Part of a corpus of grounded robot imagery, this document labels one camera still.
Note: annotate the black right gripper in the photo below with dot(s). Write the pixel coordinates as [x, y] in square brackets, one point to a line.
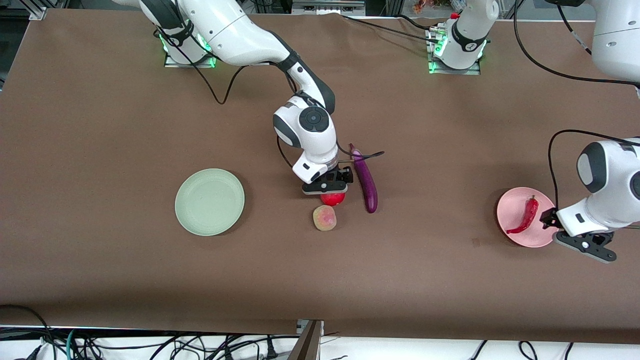
[341, 176]

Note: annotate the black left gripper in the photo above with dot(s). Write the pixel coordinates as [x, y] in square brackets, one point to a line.
[548, 217]

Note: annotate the red chili pepper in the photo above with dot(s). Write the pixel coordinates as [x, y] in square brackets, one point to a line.
[529, 212]

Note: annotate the red apple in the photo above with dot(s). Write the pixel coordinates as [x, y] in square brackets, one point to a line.
[333, 200]

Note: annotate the pink yellow peach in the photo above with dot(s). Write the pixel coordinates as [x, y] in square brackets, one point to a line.
[325, 218]

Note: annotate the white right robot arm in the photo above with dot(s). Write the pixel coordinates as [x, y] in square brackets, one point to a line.
[235, 30]

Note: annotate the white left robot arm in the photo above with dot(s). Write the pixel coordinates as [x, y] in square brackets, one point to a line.
[615, 175]

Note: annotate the purple eggplant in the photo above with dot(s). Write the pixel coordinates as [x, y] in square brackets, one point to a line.
[367, 185]

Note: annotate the pink round plate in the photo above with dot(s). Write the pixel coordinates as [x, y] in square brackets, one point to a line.
[515, 210]

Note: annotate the brown table cover cloth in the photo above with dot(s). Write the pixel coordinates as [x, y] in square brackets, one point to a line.
[300, 270]

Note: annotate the light green round plate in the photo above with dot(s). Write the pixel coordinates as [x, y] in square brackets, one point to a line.
[210, 202]

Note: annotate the grey box device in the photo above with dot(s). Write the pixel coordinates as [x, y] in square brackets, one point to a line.
[327, 6]

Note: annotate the orange background object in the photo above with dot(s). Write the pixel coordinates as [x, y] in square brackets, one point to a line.
[423, 6]

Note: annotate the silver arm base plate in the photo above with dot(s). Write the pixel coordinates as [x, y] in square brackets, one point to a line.
[172, 63]
[450, 71]

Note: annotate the dark brown post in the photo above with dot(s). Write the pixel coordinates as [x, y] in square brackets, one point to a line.
[306, 344]

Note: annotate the aluminium frame profile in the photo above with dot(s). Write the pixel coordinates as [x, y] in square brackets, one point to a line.
[37, 10]

